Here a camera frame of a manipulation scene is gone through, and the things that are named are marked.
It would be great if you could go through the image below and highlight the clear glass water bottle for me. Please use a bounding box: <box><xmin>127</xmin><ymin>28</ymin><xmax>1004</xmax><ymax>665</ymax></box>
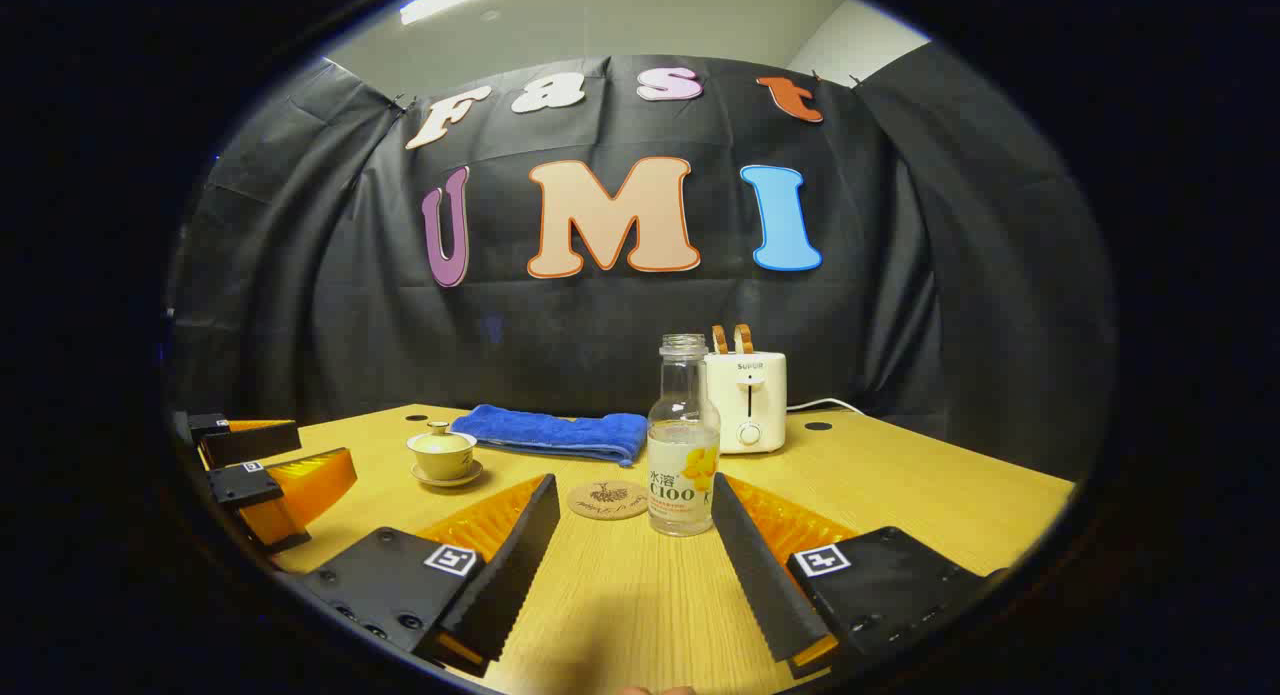
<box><xmin>647</xmin><ymin>334</ymin><xmax>722</xmax><ymax>538</ymax></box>

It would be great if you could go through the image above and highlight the white toaster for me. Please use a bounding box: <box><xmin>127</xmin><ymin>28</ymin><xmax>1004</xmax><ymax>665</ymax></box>
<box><xmin>703</xmin><ymin>351</ymin><xmax>788</xmax><ymax>455</ymax></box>

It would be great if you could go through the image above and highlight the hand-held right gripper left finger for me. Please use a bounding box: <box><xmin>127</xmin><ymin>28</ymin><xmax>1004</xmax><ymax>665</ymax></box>
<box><xmin>270</xmin><ymin>472</ymin><xmax>562</xmax><ymax>679</ymax></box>

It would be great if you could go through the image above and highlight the blue folded towel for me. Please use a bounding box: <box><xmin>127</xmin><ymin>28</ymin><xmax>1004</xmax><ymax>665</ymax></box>
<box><xmin>450</xmin><ymin>404</ymin><xmax>649</xmax><ymax>468</ymax></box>

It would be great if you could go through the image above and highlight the beige ceramic saucer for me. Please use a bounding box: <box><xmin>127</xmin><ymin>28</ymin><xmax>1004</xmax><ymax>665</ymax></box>
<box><xmin>411</xmin><ymin>460</ymin><xmax>485</xmax><ymax>489</ymax></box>

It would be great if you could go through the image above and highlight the round cork coaster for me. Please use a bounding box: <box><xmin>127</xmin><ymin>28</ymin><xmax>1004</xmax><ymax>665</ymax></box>
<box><xmin>567</xmin><ymin>479</ymin><xmax>651</xmax><ymax>521</ymax></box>

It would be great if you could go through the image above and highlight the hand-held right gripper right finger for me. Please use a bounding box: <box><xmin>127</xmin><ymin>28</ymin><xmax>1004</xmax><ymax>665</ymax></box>
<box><xmin>710</xmin><ymin>471</ymin><xmax>1011</xmax><ymax>681</ymax></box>

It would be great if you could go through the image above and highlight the black backdrop cloth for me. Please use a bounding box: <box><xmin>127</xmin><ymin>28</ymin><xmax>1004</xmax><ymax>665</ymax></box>
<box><xmin>165</xmin><ymin>53</ymin><xmax>1116</xmax><ymax>481</ymax></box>

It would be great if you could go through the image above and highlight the beige ceramic teacup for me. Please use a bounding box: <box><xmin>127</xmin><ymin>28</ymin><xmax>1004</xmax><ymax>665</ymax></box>
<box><xmin>406</xmin><ymin>433</ymin><xmax>479</xmax><ymax>482</ymax></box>

